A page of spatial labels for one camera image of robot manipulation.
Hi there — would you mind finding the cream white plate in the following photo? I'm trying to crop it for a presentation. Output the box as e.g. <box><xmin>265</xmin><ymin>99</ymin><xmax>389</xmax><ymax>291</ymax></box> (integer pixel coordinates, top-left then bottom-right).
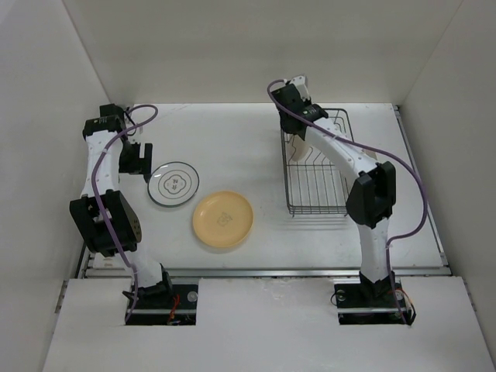
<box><xmin>288</xmin><ymin>135</ymin><xmax>309</xmax><ymax>162</ymax></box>

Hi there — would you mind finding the yellow plate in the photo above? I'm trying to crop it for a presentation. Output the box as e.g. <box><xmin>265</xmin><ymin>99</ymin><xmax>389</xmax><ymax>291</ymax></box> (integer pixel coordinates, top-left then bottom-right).
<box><xmin>192</xmin><ymin>191</ymin><xmax>254</xmax><ymax>250</ymax></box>

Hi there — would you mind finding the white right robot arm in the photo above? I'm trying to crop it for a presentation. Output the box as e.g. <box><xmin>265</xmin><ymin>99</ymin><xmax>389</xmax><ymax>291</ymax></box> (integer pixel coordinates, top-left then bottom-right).
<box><xmin>267</xmin><ymin>80</ymin><xmax>396</xmax><ymax>305</ymax></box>

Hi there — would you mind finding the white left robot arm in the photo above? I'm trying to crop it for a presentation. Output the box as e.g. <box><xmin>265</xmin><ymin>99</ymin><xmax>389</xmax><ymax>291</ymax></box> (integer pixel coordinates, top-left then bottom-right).
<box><xmin>69</xmin><ymin>105</ymin><xmax>174</xmax><ymax>308</ymax></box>

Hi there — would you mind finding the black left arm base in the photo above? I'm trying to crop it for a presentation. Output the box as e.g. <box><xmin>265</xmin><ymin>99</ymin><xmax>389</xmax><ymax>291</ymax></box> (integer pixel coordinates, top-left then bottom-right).
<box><xmin>123</xmin><ymin>282</ymin><xmax>199</xmax><ymax>326</ymax></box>

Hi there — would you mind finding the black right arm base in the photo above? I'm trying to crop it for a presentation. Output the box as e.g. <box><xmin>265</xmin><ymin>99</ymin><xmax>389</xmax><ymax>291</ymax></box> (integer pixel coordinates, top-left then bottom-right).
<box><xmin>330</xmin><ymin>282</ymin><xmax>417</xmax><ymax>326</ymax></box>

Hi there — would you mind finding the beige cutlery holder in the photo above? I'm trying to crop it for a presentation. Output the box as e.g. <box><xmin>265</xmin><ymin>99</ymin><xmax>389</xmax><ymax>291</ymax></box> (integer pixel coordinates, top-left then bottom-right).
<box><xmin>364</xmin><ymin>150</ymin><xmax>377</xmax><ymax>160</ymax></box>

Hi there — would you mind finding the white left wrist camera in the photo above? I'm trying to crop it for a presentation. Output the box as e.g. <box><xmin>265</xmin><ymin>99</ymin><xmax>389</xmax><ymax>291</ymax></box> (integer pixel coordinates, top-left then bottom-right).
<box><xmin>125</xmin><ymin>122</ymin><xmax>143</xmax><ymax>136</ymax></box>

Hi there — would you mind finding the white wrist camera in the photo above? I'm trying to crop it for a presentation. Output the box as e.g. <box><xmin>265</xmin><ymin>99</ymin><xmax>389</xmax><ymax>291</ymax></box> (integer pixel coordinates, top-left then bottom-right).
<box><xmin>125</xmin><ymin>122</ymin><xmax>143</xmax><ymax>136</ymax></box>
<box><xmin>286</xmin><ymin>74</ymin><xmax>312</xmax><ymax>103</ymax></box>

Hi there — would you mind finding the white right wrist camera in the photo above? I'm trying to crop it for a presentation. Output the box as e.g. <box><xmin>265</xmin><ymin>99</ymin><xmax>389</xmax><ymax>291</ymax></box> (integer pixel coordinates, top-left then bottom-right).
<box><xmin>286</xmin><ymin>74</ymin><xmax>312</xmax><ymax>103</ymax></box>

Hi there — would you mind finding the grey wire dish rack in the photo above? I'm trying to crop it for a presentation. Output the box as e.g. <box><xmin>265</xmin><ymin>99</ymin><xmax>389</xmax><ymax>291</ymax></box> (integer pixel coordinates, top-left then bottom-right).
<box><xmin>281</xmin><ymin>132</ymin><xmax>350</xmax><ymax>216</ymax></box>

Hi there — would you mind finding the aluminium rail front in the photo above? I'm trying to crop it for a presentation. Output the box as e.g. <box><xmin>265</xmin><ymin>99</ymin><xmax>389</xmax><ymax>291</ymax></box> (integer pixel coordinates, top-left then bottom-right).
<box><xmin>53</xmin><ymin>267</ymin><xmax>453</xmax><ymax>313</ymax></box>

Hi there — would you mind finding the aluminium rail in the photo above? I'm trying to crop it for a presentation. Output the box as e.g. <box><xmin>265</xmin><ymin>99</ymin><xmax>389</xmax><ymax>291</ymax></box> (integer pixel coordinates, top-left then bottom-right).
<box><xmin>53</xmin><ymin>267</ymin><xmax>453</xmax><ymax>313</ymax></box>
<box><xmin>390</xmin><ymin>105</ymin><xmax>450</xmax><ymax>271</ymax></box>

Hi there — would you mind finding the aluminium rail right side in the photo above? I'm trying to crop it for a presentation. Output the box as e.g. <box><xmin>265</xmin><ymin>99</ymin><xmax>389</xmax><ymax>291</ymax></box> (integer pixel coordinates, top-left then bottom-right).
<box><xmin>390</xmin><ymin>105</ymin><xmax>450</xmax><ymax>271</ymax></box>

